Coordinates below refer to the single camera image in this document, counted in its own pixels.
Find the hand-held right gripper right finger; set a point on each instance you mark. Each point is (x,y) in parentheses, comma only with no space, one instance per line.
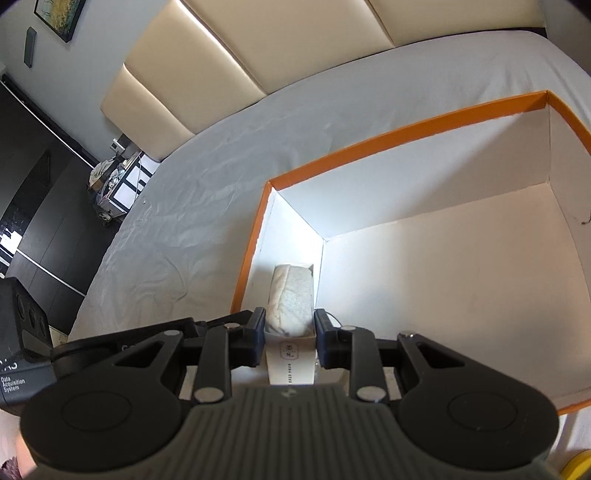
(321,338)

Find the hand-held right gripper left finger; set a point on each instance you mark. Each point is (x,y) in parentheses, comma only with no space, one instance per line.
(256,337)

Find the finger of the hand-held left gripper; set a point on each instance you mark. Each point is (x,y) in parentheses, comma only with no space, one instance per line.
(92,351)

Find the narrow white box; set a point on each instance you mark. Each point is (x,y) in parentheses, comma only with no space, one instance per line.
(291,364)

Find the white towel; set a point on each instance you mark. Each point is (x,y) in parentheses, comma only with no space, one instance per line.
(292,300)

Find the orange cardboard box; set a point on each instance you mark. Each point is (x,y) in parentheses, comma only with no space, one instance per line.
(438,286)

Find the dark wardrobe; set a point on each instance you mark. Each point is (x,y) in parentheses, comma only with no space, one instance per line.
(41,198)

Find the cluttered nightstand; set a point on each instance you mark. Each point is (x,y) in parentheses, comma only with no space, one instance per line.
(117,180)

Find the yellow round object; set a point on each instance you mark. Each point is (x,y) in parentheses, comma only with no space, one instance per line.
(577,467)

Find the cream padded headboard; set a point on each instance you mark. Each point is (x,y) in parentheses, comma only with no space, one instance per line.
(221,50)

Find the grey wall panel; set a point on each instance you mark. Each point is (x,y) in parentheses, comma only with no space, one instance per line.
(30,46)

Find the framed wall picture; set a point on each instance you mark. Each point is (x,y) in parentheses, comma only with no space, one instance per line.
(57,16)

